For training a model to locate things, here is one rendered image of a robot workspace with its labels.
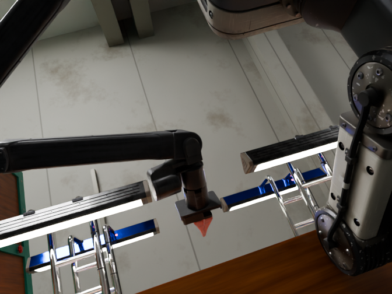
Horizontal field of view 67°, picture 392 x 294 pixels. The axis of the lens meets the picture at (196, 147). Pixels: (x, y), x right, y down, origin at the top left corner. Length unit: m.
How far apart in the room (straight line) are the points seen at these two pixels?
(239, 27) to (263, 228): 2.52
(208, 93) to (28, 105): 2.08
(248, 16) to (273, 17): 0.06
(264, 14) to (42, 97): 3.54
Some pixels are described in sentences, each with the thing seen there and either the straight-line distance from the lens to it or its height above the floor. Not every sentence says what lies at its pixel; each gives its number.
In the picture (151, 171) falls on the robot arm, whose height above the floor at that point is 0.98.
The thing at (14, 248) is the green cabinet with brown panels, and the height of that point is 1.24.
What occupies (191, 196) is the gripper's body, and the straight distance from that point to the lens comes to 0.69.
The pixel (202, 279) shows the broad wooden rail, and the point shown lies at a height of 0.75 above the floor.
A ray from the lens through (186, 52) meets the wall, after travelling 3.91.
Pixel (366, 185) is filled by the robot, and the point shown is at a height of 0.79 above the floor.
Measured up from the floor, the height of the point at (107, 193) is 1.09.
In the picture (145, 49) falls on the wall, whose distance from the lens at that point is 4.00.
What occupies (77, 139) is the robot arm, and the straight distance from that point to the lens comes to 0.60.
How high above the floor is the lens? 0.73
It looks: 24 degrees up
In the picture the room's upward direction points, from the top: 20 degrees counter-clockwise
